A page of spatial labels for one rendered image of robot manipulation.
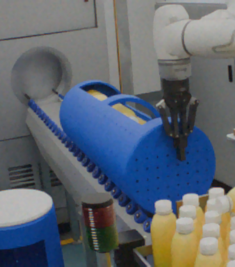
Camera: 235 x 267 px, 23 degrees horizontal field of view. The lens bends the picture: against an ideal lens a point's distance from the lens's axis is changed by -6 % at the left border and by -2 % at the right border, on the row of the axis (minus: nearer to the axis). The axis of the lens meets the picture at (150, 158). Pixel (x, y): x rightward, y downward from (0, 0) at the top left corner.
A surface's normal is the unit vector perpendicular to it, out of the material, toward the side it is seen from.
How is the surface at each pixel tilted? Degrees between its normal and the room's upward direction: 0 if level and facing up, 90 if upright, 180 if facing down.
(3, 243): 90
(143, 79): 90
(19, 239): 90
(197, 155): 90
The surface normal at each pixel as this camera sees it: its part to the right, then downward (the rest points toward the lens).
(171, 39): -0.60, 0.33
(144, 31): 0.48, 0.24
